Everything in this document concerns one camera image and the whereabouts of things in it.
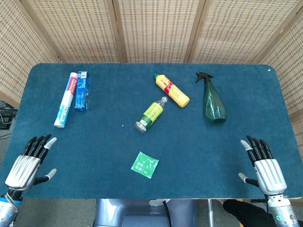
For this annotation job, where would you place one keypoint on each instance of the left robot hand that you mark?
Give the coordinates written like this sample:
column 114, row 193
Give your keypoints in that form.
column 24, row 169

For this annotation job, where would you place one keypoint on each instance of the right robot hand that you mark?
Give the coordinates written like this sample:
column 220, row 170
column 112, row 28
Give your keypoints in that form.
column 267, row 172

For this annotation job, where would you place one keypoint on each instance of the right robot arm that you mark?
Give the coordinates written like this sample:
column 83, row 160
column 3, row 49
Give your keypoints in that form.
column 281, row 210

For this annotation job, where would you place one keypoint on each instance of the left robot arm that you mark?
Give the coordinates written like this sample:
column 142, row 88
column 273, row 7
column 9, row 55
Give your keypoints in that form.
column 8, row 208

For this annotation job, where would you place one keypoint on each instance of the white and teal plastic-wrap roll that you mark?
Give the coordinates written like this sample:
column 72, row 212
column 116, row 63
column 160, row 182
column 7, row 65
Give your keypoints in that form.
column 66, row 99

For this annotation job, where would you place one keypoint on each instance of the green sachet packet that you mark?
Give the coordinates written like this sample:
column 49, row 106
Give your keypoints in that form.
column 145, row 164

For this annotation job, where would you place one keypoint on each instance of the metal table leg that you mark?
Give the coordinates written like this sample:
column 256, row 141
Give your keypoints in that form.
column 210, row 212

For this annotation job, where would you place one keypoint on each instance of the green spray bottle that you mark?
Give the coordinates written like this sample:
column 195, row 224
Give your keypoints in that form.
column 213, row 104

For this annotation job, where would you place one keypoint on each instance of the blue carton box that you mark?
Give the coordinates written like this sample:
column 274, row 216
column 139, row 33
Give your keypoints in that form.
column 82, row 91

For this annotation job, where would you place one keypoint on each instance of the blue table mat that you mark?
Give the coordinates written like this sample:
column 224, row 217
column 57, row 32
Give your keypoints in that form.
column 151, row 132

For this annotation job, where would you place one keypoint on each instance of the grey robot torso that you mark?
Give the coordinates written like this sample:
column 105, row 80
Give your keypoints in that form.
column 142, row 212

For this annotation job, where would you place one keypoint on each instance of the yellow bottle with red label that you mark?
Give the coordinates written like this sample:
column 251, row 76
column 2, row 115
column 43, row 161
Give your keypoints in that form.
column 172, row 90

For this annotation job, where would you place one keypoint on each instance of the clear bottle with green label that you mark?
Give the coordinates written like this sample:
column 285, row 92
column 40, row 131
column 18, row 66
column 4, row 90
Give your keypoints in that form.
column 151, row 114

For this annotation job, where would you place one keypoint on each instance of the woven folding screen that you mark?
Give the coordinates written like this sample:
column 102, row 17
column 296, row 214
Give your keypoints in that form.
column 151, row 30

